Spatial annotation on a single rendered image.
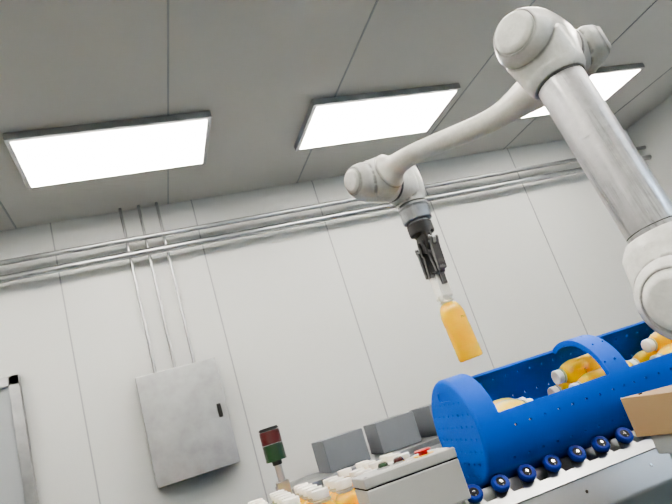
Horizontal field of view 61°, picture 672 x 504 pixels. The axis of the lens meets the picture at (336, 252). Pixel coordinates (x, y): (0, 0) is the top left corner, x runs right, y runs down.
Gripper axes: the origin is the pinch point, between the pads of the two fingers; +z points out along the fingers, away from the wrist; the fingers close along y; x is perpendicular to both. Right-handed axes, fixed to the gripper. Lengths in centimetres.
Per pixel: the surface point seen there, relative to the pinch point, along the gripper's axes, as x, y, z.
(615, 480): -21, -12, 59
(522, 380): -20.7, 11.8, 31.0
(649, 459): -33, -12, 58
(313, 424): -12, 336, 23
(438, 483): 31, -34, 44
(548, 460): -7, -10, 50
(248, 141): -4, 246, -193
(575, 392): -19.0, -13.8, 37.0
